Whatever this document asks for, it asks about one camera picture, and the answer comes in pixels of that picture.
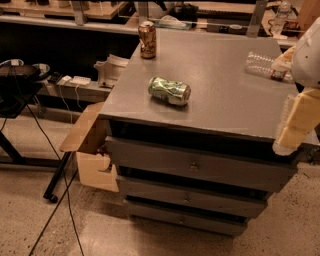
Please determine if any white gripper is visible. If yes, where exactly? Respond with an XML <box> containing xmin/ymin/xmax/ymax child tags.
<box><xmin>272</xmin><ymin>17</ymin><xmax>320</xmax><ymax>156</ymax></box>

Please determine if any clear plastic water bottle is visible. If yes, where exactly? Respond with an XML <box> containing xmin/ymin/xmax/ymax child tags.
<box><xmin>244</xmin><ymin>51</ymin><xmax>293</xmax><ymax>83</ymax></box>

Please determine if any background water bottle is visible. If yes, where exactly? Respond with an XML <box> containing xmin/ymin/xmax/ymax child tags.
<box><xmin>270</xmin><ymin>0</ymin><xmax>291</xmax><ymax>37</ymax></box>

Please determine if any green soda can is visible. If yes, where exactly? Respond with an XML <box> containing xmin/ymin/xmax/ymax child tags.
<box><xmin>148</xmin><ymin>77</ymin><xmax>191</xmax><ymax>106</ymax></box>

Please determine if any orange soda can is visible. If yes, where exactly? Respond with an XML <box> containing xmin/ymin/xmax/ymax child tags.
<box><xmin>138</xmin><ymin>21</ymin><xmax>157</xmax><ymax>59</ymax></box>

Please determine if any top grey drawer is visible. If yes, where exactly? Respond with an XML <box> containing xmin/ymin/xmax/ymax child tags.
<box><xmin>105</xmin><ymin>136</ymin><xmax>297</xmax><ymax>192</ymax></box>

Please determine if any grey drawer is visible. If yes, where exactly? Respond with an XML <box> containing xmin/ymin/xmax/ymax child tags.
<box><xmin>116</xmin><ymin>175</ymin><xmax>270</xmax><ymax>219</ymax></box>
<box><xmin>105</xmin><ymin>136</ymin><xmax>297</xmax><ymax>192</ymax></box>
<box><xmin>124</xmin><ymin>200</ymin><xmax>247</xmax><ymax>236</ymax></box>

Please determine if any grey drawer cabinet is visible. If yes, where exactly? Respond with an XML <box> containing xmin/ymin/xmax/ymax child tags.
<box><xmin>98</xmin><ymin>28</ymin><xmax>320</xmax><ymax>237</ymax></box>

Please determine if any middle grey drawer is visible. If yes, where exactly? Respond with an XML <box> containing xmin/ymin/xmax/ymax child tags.
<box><xmin>116</xmin><ymin>175</ymin><xmax>270</xmax><ymax>219</ymax></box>

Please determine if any bottom grey drawer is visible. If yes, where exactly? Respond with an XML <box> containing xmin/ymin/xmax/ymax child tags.
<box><xmin>124</xmin><ymin>200</ymin><xmax>247</xmax><ymax>236</ymax></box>

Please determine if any wooden board on shelf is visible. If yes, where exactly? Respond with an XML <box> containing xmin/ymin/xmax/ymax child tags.
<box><xmin>0</xmin><ymin>0</ymin><xmax>129</xmax><ymax>20</ymax></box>

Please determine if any open cardboard box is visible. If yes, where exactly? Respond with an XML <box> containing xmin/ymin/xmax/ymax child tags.
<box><xmin>59</xmin><ymin>102</ymin><xmax>119</xmax><ymax>192</ymax></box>

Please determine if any white power strip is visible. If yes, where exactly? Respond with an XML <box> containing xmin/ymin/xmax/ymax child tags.
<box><xmin>70</xmin><ymin>76</ymin><xmax>91</xmax><ymax>86</ymax></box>

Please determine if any long metal shelf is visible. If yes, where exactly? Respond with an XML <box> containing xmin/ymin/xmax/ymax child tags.
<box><xmin>0</xmin><ymin>13</ymin><xmax>299</xmax><ymax>48</ymax></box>

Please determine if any black rolling stand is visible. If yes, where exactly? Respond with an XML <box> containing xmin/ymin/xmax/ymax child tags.
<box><xmin>0</xmin><ymin>65</ymin><xmax>71</xmax><ymax>203</ymax></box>

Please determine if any white plastic bracket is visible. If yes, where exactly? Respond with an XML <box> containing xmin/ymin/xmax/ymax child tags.
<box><xmin>94</xmin><ymin>54</ymin><xmax>129</xmax><ymax>88</ymax></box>

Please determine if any black floor cable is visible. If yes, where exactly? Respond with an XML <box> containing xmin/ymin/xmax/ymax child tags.
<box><xmin>11</xmin><ymin>66</ymin><xmax>86</xmax><ymax>256</ymax></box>

